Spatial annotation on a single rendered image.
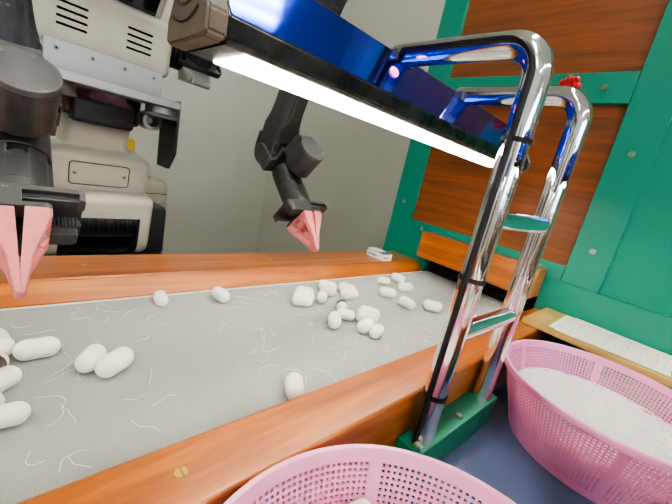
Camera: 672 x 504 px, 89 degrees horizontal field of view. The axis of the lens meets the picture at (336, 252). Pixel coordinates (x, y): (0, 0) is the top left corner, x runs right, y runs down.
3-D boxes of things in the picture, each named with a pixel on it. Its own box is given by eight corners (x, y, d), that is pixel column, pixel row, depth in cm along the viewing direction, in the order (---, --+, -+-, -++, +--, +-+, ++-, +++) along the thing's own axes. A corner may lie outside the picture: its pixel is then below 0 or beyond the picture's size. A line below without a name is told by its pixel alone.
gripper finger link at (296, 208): (334, 241, 68) (318, 203, 71) (306, 241, 63) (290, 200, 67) (315, 258, 72) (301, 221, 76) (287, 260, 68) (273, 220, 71)
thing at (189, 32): (163, 45, 28) (172, -60, 26) (487, 167, 71) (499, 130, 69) (202, 32, 22) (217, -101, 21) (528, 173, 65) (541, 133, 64)
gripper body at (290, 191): (329, 209, 73) (317, 181, 76) (290, 206, 66) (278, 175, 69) (313, 226, 77) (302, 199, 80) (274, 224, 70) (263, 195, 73)
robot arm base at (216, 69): (213, 54, 98) (170, 35, 89) (227, 33, 92) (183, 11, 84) (219, 79, 96) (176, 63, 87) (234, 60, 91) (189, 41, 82)
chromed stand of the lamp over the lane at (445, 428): (301, 382, 49) (375, 37, 38) (388, 352, 63) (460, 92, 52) (409, 487, 36) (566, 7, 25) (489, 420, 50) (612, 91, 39)
